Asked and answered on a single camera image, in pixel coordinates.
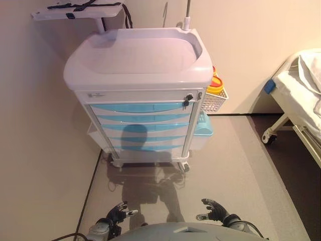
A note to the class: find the robot left hand black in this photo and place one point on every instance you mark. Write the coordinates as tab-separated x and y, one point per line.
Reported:
115	216

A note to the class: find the robot right hand black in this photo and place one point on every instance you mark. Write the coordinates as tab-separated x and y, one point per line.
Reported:
217	213

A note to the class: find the blue front cart drawer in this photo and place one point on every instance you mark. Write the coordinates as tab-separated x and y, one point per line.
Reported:
160	140
145	118
150	127
163	148
140	108

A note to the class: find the robot left arm silver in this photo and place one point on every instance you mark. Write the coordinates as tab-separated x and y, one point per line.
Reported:
99	229

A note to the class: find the robot right arm silver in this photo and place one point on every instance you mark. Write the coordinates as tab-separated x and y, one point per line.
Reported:
238	223

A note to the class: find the grey robot torso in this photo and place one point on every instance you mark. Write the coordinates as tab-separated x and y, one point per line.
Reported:
175	233

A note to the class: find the cart caster wheel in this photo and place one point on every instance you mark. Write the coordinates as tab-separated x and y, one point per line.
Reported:
185	167

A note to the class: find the white side bin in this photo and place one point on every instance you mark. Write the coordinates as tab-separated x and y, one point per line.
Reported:
95	136

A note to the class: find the light blue waste bin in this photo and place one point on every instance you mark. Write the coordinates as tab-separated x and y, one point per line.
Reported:
203	128

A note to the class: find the bed caster wheel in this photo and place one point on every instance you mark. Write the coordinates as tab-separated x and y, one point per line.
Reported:
269	138

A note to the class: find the white mesh basket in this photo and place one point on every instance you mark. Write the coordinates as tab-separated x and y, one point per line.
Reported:
213	103

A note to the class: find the black cart keys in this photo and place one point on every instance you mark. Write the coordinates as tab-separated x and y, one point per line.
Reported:
188	99

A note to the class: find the metal cart side lock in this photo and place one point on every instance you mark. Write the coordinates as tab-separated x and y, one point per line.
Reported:
199	96

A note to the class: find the yellow sharps container red lid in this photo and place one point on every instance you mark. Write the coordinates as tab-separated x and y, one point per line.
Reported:
215	86

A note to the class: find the blue bed corner bumper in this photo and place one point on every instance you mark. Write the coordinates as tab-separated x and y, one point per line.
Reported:
269	87

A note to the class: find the white bed sheet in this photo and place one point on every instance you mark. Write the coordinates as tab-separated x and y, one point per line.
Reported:
308	85

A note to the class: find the white medical cart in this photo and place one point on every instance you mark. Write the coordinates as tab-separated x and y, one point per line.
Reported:
138	55

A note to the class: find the metal IV pole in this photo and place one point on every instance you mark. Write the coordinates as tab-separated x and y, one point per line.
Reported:
187	22

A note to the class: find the white swivel shelf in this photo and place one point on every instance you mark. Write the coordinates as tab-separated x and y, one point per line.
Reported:
100	11

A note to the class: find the white hospital bed frame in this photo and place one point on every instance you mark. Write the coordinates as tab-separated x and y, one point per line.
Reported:
283	120

